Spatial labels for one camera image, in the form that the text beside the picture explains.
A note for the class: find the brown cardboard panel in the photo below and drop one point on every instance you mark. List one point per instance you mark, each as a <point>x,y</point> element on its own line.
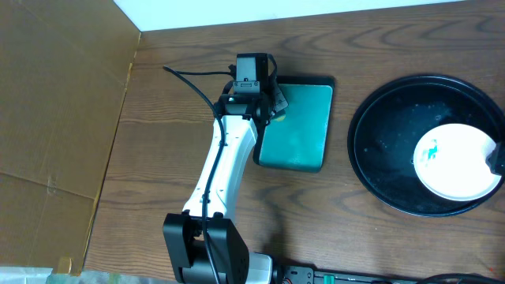
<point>65,67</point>

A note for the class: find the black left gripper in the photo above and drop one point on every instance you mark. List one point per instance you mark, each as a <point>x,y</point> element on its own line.
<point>274,102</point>

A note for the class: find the green yellow sponge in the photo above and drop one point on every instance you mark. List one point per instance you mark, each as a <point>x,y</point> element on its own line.
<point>279,116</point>

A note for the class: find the round black serving tray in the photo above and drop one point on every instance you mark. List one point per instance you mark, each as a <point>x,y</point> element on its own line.
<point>387,126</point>

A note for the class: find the white pink plate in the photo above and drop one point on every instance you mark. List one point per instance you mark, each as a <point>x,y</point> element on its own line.
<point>452,161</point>

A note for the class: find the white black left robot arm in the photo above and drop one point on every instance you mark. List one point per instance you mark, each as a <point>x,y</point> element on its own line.
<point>203,242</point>

